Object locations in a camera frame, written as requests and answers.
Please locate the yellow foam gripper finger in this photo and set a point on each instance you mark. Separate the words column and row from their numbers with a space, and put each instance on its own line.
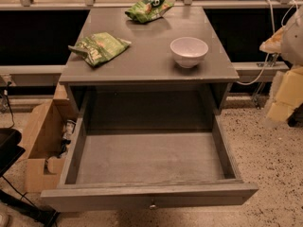
column 285, row 101
column 273, row 44

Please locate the green jalapeno chip bag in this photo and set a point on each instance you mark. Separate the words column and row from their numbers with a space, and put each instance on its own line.
column 99, row 48

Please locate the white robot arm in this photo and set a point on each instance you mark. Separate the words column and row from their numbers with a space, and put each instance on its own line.
column 292, row 41

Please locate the green chip bag at back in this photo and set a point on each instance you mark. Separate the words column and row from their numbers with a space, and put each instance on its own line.
column 145, row 11

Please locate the small metal drawer knob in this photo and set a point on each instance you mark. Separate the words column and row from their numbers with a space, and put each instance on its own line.
column 153, row 206

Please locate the open grey top drawer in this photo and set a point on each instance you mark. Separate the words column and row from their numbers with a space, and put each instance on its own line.
column 127, row 169

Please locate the white ceramic bowl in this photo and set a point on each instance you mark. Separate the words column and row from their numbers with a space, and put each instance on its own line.
column 188, row 51

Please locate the grey wooden nightstand cabinet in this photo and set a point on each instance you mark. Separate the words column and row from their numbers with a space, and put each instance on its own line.
column 144, row 89

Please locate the white bottle in box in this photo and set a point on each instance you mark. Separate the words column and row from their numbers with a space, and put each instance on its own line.
column 68, row 130

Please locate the open cardboard box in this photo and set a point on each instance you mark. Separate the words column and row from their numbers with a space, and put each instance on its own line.
column 42, row 140

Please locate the metal railing frame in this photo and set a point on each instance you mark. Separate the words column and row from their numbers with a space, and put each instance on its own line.
column 31, row 3

